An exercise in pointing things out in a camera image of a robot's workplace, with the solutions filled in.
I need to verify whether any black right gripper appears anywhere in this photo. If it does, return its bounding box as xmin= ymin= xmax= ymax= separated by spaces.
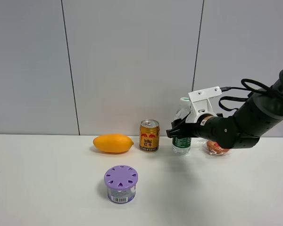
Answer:
xmin=166 ymin=117 xmax=237 ymax=149

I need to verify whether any clear water bottle green label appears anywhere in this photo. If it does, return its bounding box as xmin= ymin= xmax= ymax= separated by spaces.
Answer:
xmin=172 ymin=97 xmax=191 ymax=155

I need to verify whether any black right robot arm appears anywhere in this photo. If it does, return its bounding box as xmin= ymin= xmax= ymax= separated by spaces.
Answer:
xmin=166 ymin=70 xmax=283 ymax=149

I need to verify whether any gold red bull can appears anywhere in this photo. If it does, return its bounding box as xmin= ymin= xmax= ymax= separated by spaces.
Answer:
xmin=139 ymin=119 xmax=160 ymax=152

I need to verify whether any wrapped fruit tart pastry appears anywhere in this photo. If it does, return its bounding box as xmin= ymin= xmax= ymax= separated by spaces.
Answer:
xmin=197 ymin=140 xmax=230 ymax=156

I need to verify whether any yellow mango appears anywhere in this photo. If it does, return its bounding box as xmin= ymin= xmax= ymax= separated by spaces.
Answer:
xmin=93 ymin=134 xmax=134 ymax=153

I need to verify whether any purple lid air freshener jar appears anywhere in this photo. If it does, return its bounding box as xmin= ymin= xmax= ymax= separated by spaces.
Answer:
xmin=104 ymin=165 xmax=138 ymax=204

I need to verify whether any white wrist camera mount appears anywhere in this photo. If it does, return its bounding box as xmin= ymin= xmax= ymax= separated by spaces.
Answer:
xmin=185 ymin=86 xmax=222 ymax=123

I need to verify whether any black camera cable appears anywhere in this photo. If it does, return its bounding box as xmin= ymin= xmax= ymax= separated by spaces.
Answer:
xmin=218 ymin=79 xmax=274 ymax=111

